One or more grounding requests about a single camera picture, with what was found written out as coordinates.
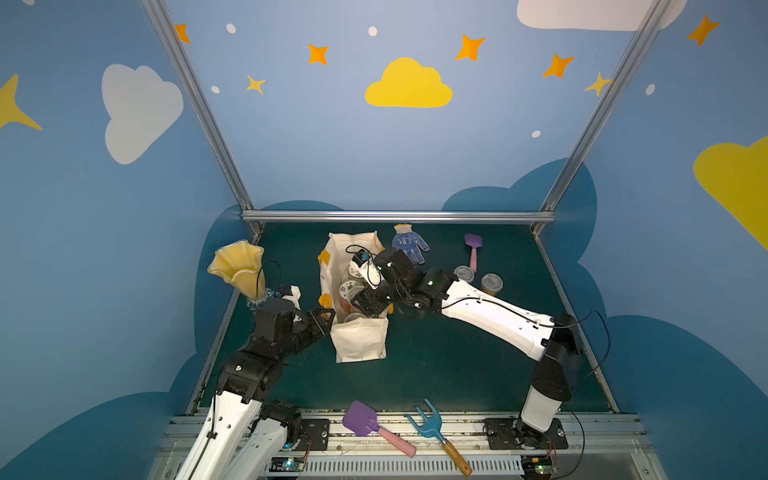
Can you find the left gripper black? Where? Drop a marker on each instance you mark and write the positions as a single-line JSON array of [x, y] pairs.
[[309, 327]]

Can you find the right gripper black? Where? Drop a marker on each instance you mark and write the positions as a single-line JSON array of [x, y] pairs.
[[372, 294]]

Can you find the carrot label seed can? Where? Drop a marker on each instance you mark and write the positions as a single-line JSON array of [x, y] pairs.
[[349, 289]]

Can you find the seed jar pink seeds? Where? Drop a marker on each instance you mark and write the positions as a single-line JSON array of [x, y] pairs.
[[464, 273]]

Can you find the seed jar clear lid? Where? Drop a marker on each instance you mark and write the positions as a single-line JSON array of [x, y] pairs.
[[491, 284]]

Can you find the sunflower label seed can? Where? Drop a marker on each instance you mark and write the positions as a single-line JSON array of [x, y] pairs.
[[354, 270]]

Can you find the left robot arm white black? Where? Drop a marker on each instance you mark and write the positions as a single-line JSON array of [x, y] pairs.
[[243, 429]]

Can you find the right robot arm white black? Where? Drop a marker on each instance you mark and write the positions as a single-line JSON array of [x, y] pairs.
[[551, 342]]

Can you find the blue white work glove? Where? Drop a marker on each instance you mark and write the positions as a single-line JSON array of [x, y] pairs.
[[411, 243]]

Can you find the yellow ruffled vase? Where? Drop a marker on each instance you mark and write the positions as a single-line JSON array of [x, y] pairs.
[[239, 264]]

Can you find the left circuit board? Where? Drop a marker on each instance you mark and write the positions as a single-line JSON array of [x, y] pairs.
[[287, 465]]

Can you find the circuit board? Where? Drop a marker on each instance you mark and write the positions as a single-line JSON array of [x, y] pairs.
[[538, 468], [287, 465]]

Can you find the right circuit board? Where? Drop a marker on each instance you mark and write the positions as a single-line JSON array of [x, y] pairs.
[[538, 468]]

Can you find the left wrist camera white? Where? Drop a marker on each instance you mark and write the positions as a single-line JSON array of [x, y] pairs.
[[291, 293]]

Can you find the small purple shovel pink handle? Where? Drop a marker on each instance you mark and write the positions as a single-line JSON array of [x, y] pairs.
[[474, 242]]

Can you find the large purple shovel pink handle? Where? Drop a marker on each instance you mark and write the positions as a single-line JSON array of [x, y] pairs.
[[362, 420]]

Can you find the aluminium back rail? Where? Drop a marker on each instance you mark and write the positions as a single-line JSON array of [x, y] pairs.
[[439, 217]]

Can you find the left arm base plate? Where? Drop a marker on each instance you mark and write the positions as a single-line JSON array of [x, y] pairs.
[[310, 434]]

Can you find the teal garden fork wooden handle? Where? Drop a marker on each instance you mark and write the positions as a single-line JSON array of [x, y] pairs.
[[430, 426]]

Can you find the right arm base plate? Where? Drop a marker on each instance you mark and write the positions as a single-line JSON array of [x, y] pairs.
[[511, 433]]

